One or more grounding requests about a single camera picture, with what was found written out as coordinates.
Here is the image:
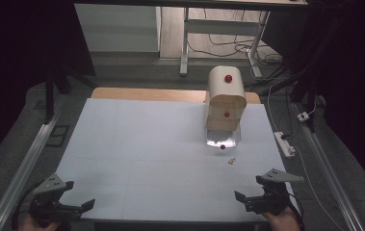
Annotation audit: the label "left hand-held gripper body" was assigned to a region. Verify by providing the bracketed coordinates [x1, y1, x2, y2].
[29, 172, 85, 226]

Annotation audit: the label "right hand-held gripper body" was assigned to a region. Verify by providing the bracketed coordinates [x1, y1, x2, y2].
[245, 167, 305, 217]

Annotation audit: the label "drawer with red knob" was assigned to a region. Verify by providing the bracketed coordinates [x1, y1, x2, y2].
[204, 125, 243, 151]

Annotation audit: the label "white mini drawer cabinet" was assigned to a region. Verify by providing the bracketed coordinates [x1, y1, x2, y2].
[203, 64, 248, 133]

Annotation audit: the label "person's right hand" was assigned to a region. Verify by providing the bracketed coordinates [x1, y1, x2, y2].
[263, 206, 301, 231]

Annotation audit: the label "person's left hand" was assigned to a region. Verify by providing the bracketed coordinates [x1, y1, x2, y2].
[17, 214, 64, 231]

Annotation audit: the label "white power strip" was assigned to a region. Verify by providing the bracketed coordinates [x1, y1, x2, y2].
[273, 131, 297, 159]

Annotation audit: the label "pale blue table sheet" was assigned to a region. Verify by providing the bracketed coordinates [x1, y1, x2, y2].
[55, 97, 300, 223]

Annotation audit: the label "black metal stand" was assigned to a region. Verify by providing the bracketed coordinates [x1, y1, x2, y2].
[41, 61, 98, 125]
[266, 9, 348, 134]

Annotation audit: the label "wooden table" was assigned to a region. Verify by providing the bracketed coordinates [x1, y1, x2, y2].
[91, 87, 262, 106]

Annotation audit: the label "grey white cabinet panel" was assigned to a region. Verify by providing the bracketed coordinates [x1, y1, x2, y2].
[73, 3, 163, 53]

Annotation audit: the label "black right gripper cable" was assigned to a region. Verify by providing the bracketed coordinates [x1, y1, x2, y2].
[286, 192, 306, 231]

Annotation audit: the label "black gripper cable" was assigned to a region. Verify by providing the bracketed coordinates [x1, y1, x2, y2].
[11, 180, 43, 231]
[286, 192, 306, 231]

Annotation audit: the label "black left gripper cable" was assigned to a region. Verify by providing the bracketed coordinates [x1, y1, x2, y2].
[11, 180, 43, 231]

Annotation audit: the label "aluminium rail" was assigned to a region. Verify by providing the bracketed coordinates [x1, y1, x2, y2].
[293, 101, 365, 231]
[0, 121, 60, 231]

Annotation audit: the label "thin white cable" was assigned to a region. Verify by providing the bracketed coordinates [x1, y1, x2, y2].
[293, 146, 346, 231]

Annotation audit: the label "black cables on floor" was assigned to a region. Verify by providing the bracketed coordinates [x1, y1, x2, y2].
[187, 9, 284, 85]

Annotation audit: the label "white metal frame desk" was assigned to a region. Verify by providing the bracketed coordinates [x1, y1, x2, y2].
[178, 5, 272, 80]

